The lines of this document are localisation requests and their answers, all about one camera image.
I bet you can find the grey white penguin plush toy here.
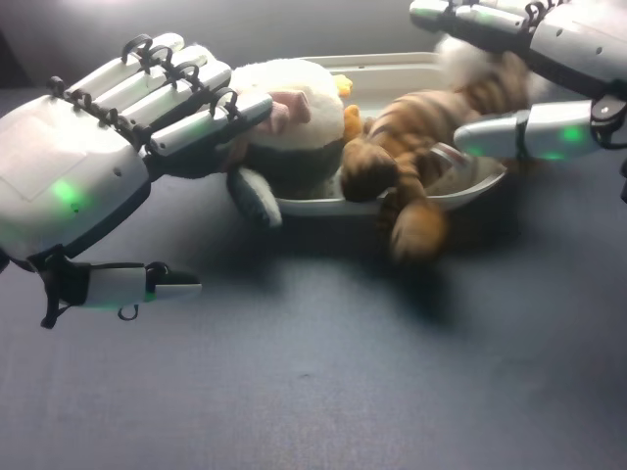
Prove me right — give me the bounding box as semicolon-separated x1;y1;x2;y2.
222;57;364;230

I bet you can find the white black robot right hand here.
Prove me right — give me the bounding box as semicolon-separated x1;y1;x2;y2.
409;0;627;163

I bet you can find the grey table cloth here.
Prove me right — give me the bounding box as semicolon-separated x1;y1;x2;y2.
0;86;627;470

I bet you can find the orange striped tiger plush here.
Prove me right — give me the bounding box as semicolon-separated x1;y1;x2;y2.
339;36;548;265

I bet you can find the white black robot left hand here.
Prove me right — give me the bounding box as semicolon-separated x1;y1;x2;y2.
0;32;274;329

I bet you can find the white shallow tray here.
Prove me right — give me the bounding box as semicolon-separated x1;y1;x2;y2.
273;51;508;217

